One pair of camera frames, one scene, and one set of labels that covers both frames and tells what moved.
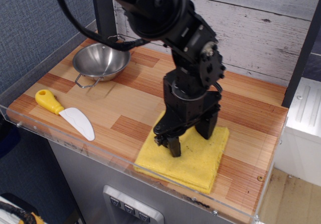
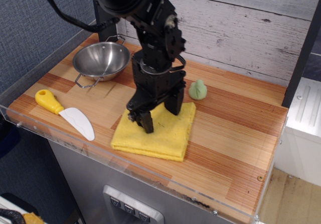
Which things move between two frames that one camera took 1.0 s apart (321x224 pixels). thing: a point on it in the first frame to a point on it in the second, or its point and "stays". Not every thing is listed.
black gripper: [180, 114] to [151, 89]
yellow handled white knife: [75, 116] stays
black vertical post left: [104, 10] stays
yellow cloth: [197, 166] to [169, 140]
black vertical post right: [303, 60] stays
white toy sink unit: [299, 154] stays
